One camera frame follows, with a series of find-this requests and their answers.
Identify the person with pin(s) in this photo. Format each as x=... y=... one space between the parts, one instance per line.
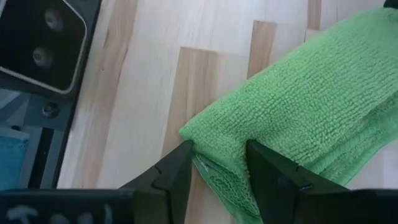
x=12 y=161

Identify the green microfiber towel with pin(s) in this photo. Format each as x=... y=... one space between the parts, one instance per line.
x=311 y=109

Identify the black table-level camera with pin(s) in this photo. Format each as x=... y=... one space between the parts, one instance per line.
x=31 y=40

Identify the black metal table frame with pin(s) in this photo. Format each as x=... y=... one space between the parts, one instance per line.
x=49 y=124

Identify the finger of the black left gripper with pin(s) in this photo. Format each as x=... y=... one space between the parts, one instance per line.
x=393 y=3

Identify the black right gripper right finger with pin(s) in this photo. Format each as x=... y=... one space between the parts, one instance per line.
x=280 y=193

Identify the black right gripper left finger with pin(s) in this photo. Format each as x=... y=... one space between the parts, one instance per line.
x=168 y=193

